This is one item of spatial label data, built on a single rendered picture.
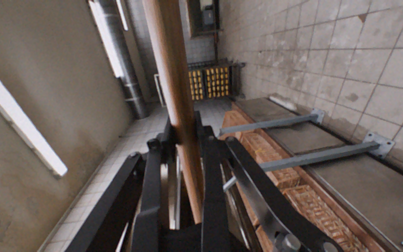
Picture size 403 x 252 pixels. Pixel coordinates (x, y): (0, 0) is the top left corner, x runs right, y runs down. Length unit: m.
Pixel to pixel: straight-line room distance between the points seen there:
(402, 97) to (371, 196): 0.60
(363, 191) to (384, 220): 0.14
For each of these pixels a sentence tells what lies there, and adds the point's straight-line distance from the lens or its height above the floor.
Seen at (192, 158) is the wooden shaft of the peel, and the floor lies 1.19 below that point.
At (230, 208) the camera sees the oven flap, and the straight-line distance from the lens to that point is 1.40.
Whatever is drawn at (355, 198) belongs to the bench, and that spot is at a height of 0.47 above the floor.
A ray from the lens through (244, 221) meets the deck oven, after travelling 1.37.
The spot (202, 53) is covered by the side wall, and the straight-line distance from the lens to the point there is 5.19.
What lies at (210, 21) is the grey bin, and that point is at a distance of 4.61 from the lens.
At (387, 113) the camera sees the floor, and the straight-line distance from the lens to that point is 1.38.
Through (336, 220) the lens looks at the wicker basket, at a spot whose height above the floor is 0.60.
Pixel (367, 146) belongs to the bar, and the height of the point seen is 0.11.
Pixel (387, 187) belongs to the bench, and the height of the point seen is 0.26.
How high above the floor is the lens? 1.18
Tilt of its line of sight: 3 degrees down
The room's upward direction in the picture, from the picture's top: 99 degrees counter-clockwise
